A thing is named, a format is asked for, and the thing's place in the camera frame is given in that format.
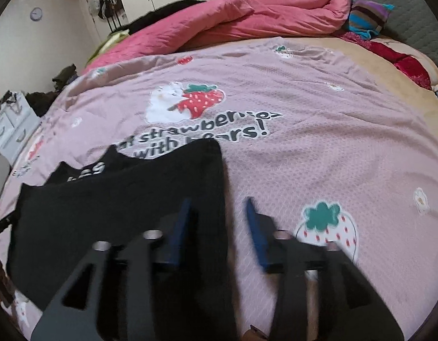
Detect black garment with white lettering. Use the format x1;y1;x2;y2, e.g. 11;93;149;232
6;139;237;340

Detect dark clothes pile on floor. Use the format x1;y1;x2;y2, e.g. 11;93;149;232
25;64;78;117

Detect black clothes on bed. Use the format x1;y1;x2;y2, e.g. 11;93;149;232
116;0;205;35

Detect person's right hand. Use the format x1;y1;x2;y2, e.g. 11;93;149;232
240;325;268;341

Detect white drawer cabinet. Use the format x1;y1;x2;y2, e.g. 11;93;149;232
0;92;41;165

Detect pink strawberry print bedspread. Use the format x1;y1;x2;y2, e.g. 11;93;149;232
0;38;438;338

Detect green garment on bed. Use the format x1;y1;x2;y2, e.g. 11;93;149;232
86;29;129;65

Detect red patterned pillow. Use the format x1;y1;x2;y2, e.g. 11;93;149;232
335;31;438;92

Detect hanging bags on door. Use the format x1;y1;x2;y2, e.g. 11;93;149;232
88;0;126;33

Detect pink quilt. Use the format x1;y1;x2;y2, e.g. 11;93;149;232
84;0;351;72

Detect striped colourful knit item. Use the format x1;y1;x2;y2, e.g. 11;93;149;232
344;0;395;40

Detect grey quilted headboard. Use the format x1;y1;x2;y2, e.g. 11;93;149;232
372;0;438;66

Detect round wall clock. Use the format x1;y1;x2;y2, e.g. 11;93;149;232
30;7;43;22

